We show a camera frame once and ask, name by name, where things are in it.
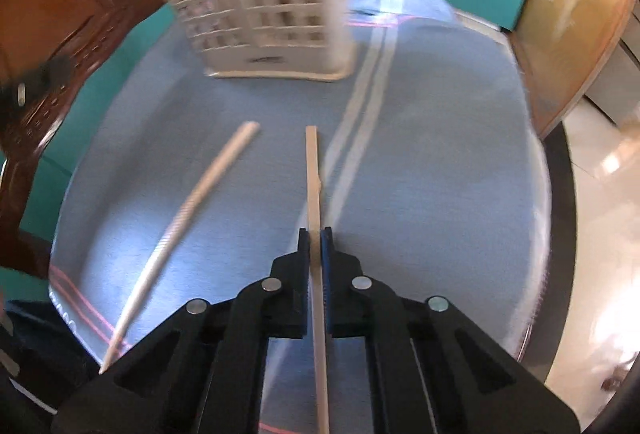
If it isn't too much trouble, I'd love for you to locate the round dark table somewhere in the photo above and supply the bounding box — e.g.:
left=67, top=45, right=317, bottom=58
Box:
left=515, top=121, right=576, bottom=380

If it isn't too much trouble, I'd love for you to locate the person's dark clothing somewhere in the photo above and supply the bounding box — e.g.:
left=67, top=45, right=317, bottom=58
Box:
left=0, top=299, right=101, bottom=415

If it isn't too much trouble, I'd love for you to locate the grey-blue striped towel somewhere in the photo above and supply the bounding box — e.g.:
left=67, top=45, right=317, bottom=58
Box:
left=49, top=0, right=553, bottom=434

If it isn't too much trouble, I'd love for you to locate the beige ridged chopstick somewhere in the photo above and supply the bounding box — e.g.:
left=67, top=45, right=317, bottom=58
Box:
left=99, top=121, right=261, bottom=375

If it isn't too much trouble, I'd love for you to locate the wooden chopstick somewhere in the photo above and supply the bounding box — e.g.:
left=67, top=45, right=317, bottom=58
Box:
left=305, top=125, right=331, bottom=434

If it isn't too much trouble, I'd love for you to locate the carved wooden chair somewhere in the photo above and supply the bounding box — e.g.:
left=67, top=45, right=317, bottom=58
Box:
left=0, top=0, right=176, bottom=277

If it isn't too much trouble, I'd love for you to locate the white appliance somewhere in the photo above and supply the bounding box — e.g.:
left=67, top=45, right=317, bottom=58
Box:
left=584, top=28, right=640, bottom=131

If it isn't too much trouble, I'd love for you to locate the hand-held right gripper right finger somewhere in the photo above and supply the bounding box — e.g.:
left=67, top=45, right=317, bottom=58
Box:
left=322, top=227, right=581, bottom=434

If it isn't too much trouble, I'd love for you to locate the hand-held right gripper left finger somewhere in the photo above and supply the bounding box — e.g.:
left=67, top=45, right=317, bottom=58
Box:
left=52, top=228, right=310, bottom=434

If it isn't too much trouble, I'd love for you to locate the wooden door with etched glass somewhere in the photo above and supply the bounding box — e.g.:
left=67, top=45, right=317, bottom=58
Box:
left=510, top=0, right=638, bottom=140

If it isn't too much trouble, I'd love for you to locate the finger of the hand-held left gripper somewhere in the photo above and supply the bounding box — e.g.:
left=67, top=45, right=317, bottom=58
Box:
left=0, top=54, right=73, bottom=115

